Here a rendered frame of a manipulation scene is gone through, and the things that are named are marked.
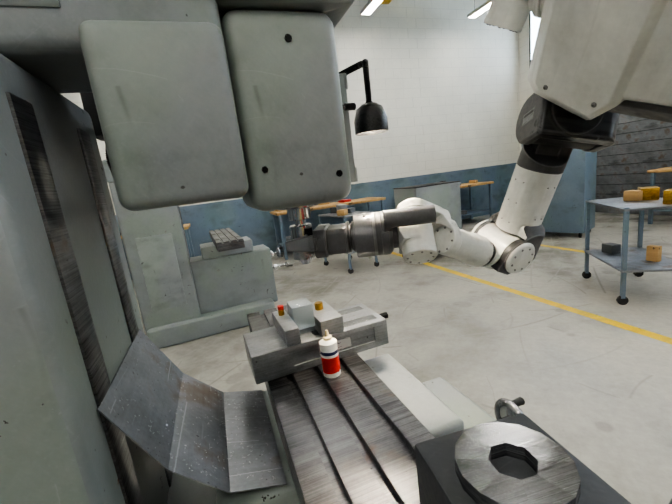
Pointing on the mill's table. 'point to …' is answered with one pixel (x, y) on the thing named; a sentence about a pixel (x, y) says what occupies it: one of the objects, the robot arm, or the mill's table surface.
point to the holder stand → (506, 468)
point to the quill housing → (288, 107)
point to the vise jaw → (327, 320)
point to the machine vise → (309, 342)
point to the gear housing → (290, 6)
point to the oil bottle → (329, 356)
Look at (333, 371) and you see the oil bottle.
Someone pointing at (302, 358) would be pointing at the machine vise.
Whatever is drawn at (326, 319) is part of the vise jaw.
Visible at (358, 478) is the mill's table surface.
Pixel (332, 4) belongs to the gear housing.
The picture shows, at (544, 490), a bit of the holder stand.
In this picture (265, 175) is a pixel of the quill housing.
